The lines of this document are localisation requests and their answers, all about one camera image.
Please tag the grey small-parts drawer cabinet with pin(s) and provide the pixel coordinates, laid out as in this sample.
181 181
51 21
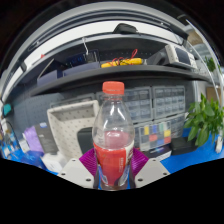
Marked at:
163 101

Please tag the green potted plant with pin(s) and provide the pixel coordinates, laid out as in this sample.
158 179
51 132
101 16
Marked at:
203 123

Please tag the dark grey upright box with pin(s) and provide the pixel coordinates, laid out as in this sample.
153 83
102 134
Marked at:
48 138

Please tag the small teal case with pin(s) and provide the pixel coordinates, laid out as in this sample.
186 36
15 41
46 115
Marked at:
7 109

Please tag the black box with white label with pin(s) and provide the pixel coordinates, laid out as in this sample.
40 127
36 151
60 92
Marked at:
161 152

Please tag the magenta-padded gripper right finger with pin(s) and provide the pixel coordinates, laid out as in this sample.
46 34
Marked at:
150 170

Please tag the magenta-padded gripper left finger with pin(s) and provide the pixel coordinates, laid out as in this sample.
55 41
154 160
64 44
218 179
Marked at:
75 173

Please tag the flat black case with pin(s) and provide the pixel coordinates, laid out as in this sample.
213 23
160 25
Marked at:
181 146

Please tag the black overhead shelf unit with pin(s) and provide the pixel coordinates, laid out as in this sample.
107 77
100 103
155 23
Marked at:
133 71

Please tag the white dotted tray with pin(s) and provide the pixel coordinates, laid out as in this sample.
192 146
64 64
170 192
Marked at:
71 126

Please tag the clear box with coloured parts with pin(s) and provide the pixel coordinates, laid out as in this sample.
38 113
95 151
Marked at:
155 135

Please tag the clear bottle with red label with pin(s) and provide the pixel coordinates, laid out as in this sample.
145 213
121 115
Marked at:
113 160

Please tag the purple plastic bag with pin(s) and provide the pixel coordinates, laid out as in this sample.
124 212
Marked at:
30 138

